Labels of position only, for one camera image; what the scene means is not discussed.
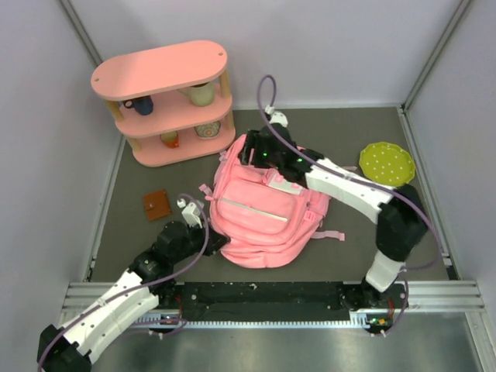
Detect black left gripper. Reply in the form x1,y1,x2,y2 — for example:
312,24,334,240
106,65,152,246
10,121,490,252
171,219,230,264

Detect pink student backpack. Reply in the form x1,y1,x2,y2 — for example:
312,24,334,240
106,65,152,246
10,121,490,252
199,136,346,269

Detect brown leather wallet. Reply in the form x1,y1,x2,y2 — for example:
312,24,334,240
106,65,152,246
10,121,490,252
143,189,171,222

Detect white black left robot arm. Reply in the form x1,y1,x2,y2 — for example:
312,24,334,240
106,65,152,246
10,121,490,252
36,221,230,371

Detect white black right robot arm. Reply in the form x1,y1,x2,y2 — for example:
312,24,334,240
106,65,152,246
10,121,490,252
238,124,428,310

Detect patterned ceramic bowl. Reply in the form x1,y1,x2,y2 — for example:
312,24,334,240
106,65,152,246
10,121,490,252
195,121,221,140

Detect pale green mug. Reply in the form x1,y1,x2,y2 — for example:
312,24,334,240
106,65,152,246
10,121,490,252
177,82,215,107

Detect orange cup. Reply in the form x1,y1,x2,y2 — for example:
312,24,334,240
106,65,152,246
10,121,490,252
160,131,179,149

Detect pink three-tier wooden shelf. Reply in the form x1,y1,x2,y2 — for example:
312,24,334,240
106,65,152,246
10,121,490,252
91,40,236,167

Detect dark blue mug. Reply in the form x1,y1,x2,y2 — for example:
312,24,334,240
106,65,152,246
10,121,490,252
123,95,154,115

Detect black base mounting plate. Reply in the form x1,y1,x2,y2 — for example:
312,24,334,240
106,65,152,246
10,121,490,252
159,281,405,321

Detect green polka dot plate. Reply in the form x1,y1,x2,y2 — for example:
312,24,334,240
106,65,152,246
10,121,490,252
359,142,415,188

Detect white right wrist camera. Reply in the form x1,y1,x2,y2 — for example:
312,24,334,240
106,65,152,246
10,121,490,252
264,105,288,128

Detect grey slotted cable duct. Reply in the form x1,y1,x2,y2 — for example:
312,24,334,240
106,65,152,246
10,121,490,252
131,312,393,329

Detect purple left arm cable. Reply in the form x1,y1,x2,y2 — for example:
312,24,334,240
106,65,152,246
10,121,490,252
36,193,211,371

